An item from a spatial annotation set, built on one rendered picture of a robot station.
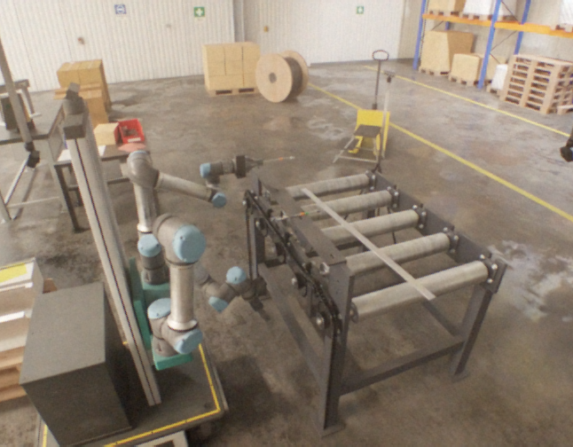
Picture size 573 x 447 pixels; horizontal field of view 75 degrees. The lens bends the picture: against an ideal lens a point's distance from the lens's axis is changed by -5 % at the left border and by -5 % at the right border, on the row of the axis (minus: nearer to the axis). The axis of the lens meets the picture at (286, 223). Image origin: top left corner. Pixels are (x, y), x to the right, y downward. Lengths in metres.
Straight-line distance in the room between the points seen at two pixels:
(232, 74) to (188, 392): 7.89
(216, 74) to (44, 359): 8.00
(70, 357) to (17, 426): 1.10
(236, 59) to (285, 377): 7.66
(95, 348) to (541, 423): 2.48
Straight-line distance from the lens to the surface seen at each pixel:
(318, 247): 1.70
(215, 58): 9.22
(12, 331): 2.90
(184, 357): 1.80
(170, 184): 1.90
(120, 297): 1.74
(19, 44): 12.00
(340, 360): 2.00
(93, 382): 1.92
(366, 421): 2.54
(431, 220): 2.60
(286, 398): 2.58
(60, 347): 1.96
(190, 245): 1.33
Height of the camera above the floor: 2.14
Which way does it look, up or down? 32 degrees down
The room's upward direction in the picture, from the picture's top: straight up
